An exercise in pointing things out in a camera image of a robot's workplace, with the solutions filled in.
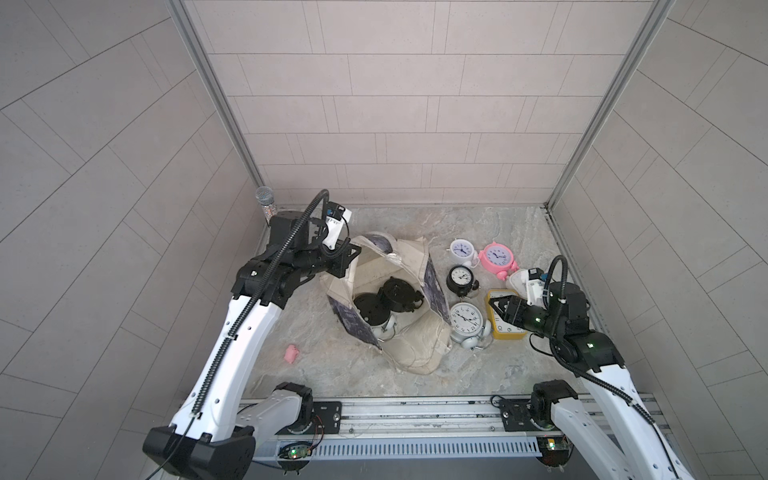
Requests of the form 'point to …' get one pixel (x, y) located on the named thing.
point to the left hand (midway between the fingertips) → (362, 245)
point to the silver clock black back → (376, 311)
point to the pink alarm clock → (498, 259)
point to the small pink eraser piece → (291, 353)
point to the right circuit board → (554, 450)
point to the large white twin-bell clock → (468, 325)
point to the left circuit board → (296, 450)
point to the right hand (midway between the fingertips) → (492, 303)
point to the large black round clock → (401, 295)
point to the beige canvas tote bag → (418, 339)
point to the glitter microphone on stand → (265, 197)
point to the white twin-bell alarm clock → (463, 251)
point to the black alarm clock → (460, 280)
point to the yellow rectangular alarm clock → (502, 328)
